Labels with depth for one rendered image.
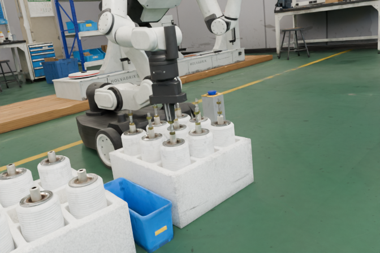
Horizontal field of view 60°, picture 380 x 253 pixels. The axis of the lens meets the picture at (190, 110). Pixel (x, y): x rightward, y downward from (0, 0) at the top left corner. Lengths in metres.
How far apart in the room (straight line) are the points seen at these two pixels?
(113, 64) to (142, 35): 2.57
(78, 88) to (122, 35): 2.10
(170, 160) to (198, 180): 0.12
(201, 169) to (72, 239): 0.44
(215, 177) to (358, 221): 0.45
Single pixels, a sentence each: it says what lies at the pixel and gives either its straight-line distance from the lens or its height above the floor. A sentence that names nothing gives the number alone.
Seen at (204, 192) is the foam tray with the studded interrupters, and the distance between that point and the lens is 1.12.
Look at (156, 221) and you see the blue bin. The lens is 0.99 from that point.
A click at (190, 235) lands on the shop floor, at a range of 1.06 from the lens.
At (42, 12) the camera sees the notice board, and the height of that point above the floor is 1.28.
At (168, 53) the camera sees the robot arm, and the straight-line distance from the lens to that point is 0.97.
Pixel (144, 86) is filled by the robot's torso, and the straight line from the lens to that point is 1.55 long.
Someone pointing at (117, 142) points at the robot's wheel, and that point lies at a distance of 1.52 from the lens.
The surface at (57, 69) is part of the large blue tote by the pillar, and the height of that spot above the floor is 0.24.
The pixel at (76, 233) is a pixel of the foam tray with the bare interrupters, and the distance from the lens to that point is 0.88.
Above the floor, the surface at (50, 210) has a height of 0.23.
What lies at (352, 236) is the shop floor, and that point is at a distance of 1.07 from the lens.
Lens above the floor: 0.60
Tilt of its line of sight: 14 degrees down
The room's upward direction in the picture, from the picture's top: 7 degrees counter-clockwise
